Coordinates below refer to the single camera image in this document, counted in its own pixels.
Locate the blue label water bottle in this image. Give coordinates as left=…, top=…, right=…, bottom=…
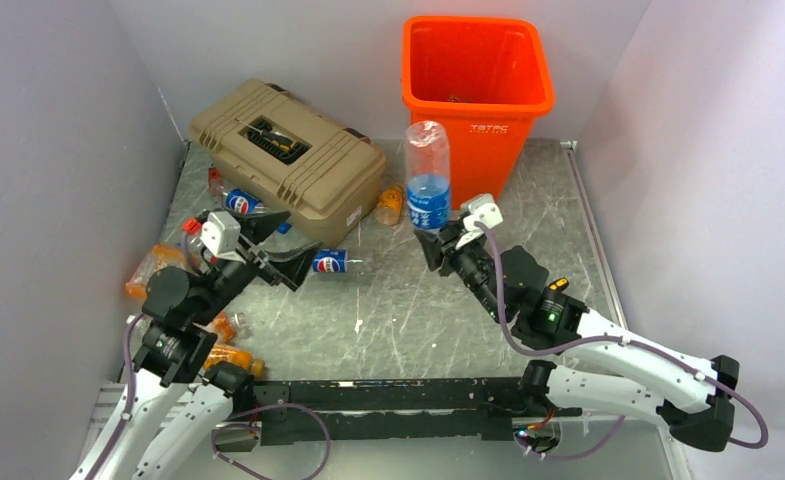
left=404, top=120, right=451, bottom=231

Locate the tan plastic toolbox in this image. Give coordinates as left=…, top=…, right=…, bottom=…
left=189, top=79, right=386, bottom=247

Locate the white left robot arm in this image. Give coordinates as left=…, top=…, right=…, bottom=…
left=72, top=209, right=322, bottom=479

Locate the orange bottle near base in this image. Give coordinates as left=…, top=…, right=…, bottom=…
left=203, top=344, right=266, bottom=378

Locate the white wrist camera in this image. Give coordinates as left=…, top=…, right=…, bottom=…
left=181, top=210, right=244, bottom=262
left=455, top=193, right=503, bottom=250

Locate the large orange bottle left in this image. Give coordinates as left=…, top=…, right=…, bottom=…
left=124, top=243, right=186, bottom=301

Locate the orange plastic bin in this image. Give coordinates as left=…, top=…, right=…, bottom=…
left=400, top=16, right=556, bottom=208

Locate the screwdriver in toolbox lid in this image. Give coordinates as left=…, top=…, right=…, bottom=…
left=245, top=118, right=310, bottom=165

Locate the pepsi bottle label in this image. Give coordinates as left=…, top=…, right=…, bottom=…
left=311, top=248, right=368, bottom=275

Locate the yellow black screwdriver on table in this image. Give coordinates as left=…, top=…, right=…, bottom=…
left=548, top=277, right=570, bottom=293

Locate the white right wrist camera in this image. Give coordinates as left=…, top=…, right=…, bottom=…
left=455, top=193, right=503, bottom=250

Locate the orange label flattened bottle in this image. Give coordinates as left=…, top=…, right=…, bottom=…
left=209, top=312, right=248, bottom=344

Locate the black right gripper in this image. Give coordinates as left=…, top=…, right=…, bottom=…
left=416, top=217, right=507, bottom=321

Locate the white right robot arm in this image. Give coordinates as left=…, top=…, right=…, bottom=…
left=416, top=222, right=739, bottom=452

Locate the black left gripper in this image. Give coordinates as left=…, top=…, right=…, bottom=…
left=192, top=207, right=324, bottom=324

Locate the pepsi bottle near toolbox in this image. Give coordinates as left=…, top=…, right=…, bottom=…
left=208, top=170, right=276, bottom=217

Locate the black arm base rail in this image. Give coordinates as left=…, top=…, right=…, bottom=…
left=223, top=377, right=581, bottom=446

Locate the small orange juice bottle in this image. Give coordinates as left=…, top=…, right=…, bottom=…
left=374, top=184, right=404, bottom=226

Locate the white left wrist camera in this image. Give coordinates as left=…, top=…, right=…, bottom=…
left=181, top=210, right=244, bottom=262

